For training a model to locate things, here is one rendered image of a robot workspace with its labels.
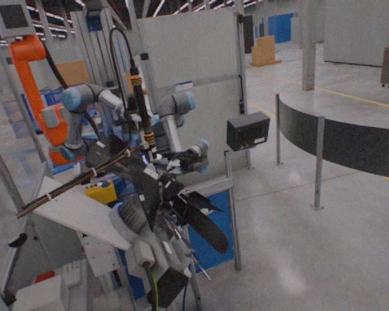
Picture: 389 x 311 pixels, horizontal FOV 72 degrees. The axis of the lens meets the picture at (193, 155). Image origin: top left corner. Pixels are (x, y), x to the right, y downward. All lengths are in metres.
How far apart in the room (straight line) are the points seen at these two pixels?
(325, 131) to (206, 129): 1.35
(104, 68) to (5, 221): 1.42
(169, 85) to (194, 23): 0.68
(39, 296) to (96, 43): 1.52
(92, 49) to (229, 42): 1.71
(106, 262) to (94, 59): 1.37
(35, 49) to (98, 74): 3.15
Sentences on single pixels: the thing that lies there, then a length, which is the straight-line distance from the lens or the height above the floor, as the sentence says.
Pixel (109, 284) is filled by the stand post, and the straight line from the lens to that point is 1.30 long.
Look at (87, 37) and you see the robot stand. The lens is 2.06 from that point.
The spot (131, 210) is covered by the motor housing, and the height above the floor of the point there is 1.17.
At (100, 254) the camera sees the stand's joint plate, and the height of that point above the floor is 1.05.
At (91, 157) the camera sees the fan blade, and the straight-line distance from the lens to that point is 1.13.
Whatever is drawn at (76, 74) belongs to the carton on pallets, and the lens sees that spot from 9.22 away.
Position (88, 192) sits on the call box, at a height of 1.07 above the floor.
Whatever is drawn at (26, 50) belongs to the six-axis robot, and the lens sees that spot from 5.14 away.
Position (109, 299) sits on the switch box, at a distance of 1.30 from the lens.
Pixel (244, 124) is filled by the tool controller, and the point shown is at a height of 1.23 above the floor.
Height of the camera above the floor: 1.78
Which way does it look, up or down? 24 degrees down
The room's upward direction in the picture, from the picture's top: 9 degrees counter-clockwise
